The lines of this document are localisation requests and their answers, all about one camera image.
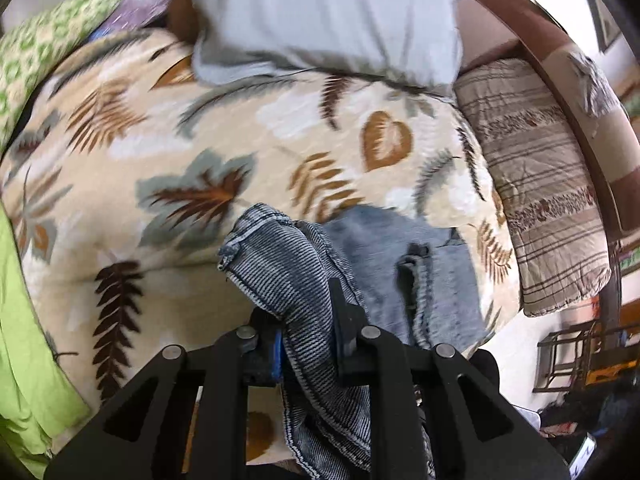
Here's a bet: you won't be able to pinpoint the grey pillow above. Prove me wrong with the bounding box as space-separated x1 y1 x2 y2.
190 0 496 98

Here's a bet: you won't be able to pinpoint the dark clutter pile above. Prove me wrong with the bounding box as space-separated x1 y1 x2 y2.
540 390 640 463

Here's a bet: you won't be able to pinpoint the wooden stool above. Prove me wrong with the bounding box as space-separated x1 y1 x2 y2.
532 320 640 393

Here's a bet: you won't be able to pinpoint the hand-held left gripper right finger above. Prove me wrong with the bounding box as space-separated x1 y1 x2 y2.
327 277 571 480

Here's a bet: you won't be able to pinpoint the blue denim pants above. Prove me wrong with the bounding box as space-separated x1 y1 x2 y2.
218 202 493 480

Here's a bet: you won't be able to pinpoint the purple cloth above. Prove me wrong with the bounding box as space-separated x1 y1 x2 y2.
107 0 173 36

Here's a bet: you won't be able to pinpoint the lime green cloth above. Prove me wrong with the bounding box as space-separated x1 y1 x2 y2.
0 205 93 478

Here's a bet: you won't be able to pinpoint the green patterned pillow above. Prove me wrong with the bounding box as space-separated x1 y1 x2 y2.
0 0 133 153

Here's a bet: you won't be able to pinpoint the leaf print beige blanket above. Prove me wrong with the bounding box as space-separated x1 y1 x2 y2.
0 27 523 466

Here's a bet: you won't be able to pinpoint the framed wall picture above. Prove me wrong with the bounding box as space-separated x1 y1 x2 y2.
585 0 623 53

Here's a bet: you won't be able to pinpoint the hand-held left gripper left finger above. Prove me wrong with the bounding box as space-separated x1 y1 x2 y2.
44 305 284 480

